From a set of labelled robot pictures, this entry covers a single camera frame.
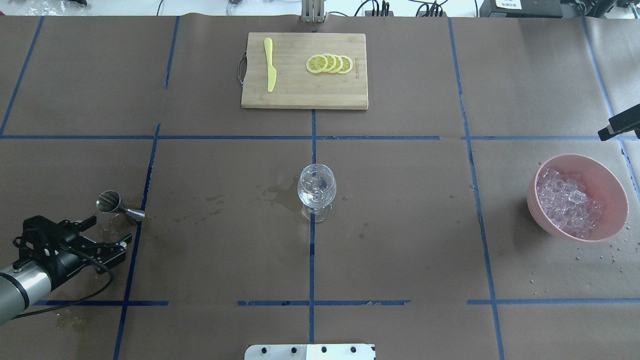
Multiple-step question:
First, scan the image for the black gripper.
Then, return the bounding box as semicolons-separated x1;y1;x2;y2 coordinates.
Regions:
43;215;133;290

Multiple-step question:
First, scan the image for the steel cocktail jigger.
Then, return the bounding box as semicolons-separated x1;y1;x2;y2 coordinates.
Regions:
95;190;146;224

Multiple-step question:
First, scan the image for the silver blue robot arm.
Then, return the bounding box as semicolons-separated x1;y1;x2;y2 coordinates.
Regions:
0;215;133;324

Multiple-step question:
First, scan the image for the clear wine glass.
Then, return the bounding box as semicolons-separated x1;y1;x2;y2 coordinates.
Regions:
297;163;338;224

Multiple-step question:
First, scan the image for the clear ice cubes pile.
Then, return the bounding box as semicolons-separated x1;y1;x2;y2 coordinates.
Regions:
535;168;605;240

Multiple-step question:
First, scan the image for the bamboo cutting board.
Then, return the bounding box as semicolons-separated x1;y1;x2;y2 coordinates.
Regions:
241;32;370;111

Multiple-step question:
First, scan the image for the yellow plastic knife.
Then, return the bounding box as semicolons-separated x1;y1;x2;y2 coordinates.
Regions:
263;37;278;92

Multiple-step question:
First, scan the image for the lemon slice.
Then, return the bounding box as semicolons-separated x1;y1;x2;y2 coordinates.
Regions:
305;54;329;74
322;54;334;73
337;55;354;75
329;54;344;74

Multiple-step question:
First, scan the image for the pink plastic bowl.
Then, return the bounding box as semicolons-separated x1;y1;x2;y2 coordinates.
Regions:
526;153;629;243

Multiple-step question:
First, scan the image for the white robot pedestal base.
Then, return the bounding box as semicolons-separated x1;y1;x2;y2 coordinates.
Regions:
244;342;377;360

